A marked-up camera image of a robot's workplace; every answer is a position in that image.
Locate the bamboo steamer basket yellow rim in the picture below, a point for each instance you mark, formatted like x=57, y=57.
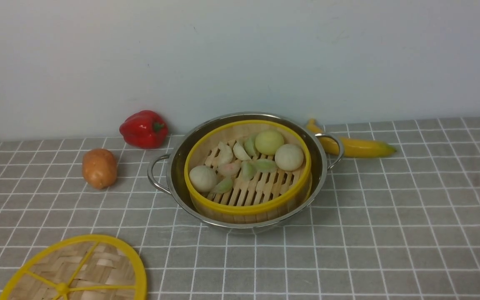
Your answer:
x=267, y=195

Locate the bamboo steamer lid yellow rim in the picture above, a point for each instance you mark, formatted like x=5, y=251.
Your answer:
x=87, y=267

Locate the stainless steel pot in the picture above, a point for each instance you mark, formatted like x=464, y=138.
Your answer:
x=166, y=173

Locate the white dumpling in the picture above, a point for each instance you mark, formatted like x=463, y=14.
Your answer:
x=225, y=155

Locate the pale green dumpling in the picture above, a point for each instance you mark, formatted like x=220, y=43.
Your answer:
x=248, y=170

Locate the round yellowish bun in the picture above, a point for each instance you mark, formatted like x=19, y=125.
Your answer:
x=267, y=142

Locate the round white bun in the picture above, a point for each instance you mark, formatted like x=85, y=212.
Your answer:
x=203, y=178

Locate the round cream bun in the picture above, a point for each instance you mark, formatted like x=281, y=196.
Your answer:
x=289, y=157

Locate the red bell pepper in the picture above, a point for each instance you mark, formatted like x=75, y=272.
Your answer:
x=145, y=129

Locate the yellow banana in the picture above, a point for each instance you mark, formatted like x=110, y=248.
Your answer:
x=358, y=148

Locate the brown potato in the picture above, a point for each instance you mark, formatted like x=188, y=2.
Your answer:
x=99, y=168

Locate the grey checkered tablecloth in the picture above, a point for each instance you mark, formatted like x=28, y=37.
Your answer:
x=406, y=227

